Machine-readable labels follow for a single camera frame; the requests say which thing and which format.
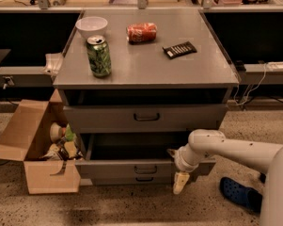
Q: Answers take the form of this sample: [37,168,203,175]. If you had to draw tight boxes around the grey drawer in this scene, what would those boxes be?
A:
[64,105,228,134]
[74,132,216,181]
[90,175,198,186]

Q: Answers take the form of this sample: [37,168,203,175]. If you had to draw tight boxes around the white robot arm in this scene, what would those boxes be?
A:
[172,129,283,226]

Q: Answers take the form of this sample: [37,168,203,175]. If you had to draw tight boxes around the grey bottom drawer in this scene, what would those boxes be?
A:
[90,175,198,186]

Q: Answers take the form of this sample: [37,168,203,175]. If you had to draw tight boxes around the grey drawer cabinet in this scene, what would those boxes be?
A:
[53,8,240,186]

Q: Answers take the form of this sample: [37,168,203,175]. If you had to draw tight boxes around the grey top drawer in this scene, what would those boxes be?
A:
[64,105,228,134]

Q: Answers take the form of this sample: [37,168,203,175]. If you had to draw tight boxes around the blue clog shoe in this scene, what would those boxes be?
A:
[219,177,262,213]

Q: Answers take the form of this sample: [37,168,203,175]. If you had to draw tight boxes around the black stick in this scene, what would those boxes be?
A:
[259,173,266,183]

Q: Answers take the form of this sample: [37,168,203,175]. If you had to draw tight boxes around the green item in box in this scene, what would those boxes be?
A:
[65,125,76,141]

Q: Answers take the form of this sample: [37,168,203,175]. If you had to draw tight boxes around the dark snack bar packet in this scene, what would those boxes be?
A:
[163,41,197,59]

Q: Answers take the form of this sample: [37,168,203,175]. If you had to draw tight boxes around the white cup in box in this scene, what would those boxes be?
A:
[50,122,65,142]

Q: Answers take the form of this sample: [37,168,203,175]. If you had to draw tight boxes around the green soda can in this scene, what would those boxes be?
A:
[86,35,111,77]

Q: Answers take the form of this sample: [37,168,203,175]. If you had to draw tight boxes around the white power strip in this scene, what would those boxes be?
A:
[266,61,283,71]

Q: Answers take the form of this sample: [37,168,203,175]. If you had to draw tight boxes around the red soda can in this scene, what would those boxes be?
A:
[126,23,157,43]

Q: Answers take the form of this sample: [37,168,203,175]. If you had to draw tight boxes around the cardboard box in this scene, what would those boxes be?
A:
[0,90,81,194]

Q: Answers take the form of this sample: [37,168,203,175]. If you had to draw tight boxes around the white bowl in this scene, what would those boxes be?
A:
[75,16,108,39]

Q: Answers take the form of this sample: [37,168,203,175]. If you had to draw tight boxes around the white cable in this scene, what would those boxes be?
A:
[234,63,269,106]

